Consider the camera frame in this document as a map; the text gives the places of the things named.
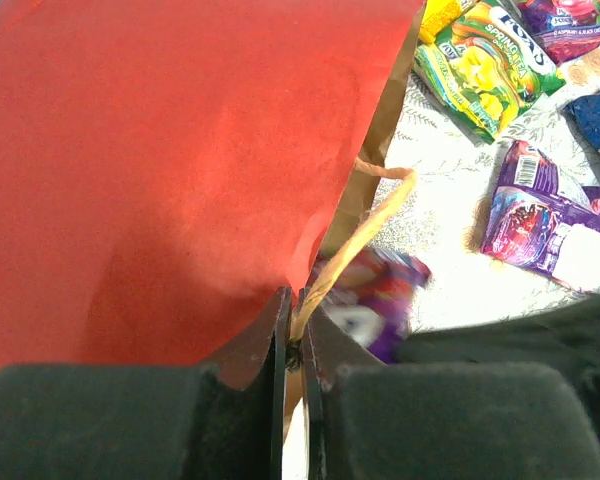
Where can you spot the yellow snack bag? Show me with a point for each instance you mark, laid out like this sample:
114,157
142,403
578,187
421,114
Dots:
439,14

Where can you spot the green candy bag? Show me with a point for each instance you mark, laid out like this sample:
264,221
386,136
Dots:
487,70

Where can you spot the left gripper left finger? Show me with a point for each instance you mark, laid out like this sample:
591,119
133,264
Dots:
219,419

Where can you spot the red paper bag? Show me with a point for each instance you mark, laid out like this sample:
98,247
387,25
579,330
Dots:
165,166

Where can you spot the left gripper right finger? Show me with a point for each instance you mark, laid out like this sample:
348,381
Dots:
438,420

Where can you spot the purple candy bag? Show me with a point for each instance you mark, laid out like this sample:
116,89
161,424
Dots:
565,29
371,300
543,220

